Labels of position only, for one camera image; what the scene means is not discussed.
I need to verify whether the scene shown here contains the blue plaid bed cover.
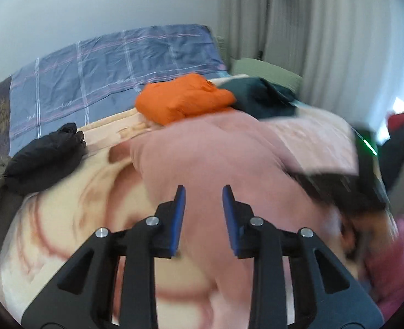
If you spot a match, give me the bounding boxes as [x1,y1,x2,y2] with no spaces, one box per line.
[9,24,229,159]

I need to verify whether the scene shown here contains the person's right hand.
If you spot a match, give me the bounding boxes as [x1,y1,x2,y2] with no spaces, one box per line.
[339,212,399,262]

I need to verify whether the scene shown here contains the person's right forearm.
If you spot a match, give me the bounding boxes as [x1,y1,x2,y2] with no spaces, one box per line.
[361,217,404,317]

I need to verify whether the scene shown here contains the white pleated curtain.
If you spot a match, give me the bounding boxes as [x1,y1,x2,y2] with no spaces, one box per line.
[217,0,404,138]

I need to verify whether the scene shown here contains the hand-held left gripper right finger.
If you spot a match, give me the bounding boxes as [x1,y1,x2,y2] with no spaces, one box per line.
[222,184,384,329]

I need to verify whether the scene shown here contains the dark green garment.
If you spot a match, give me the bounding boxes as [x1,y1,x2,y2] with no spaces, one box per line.
[219,77,300,121]

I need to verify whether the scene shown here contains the black padded jacket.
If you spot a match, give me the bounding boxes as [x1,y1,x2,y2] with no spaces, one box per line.
[4,122,87,194]

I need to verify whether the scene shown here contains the green pillow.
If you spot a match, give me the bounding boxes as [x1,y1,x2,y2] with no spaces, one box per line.
[230,58,304,94]

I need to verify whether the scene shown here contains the pink quilted fleece jacket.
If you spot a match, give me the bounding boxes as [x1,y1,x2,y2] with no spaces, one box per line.
[130,109,372,329]

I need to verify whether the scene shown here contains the grey-brown fleece garment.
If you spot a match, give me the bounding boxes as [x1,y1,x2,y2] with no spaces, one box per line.
[0,154,26,258]

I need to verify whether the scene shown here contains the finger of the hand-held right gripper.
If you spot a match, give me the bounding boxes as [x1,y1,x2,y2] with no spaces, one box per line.
[286,171,331,208]

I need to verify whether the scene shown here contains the dark cloth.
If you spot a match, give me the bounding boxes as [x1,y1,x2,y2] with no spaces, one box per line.
[377,123,404,192]

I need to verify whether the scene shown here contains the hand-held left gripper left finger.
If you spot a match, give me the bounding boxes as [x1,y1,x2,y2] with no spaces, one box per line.
[21,184,186,329]

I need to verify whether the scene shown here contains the cream floral blanket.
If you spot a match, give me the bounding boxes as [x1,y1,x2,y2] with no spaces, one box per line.
[0,110,223,329]

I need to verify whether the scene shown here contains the orange puffer jacket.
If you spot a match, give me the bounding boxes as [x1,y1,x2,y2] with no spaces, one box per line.
[134,73,237,126]

